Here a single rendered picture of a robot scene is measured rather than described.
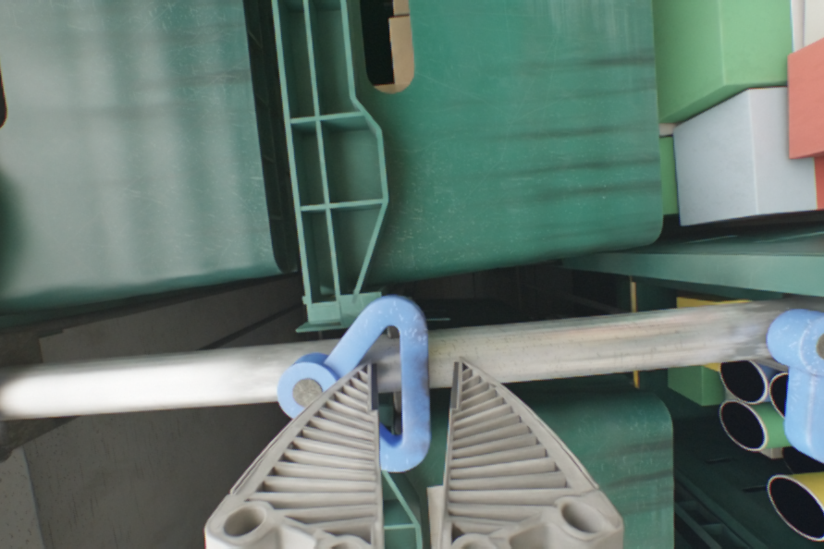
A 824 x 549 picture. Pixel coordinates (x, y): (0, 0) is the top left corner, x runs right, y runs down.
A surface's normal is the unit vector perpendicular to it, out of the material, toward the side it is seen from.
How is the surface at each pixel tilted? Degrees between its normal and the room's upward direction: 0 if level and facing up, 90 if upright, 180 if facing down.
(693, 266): 2
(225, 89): 92
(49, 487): 180
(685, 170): 2
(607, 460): 96
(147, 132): 94
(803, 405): 4
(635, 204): 92
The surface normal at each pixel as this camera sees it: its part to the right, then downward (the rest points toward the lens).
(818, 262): -1.00, 0.10
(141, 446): 1.00, -0.09
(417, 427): -0.02, 0.08
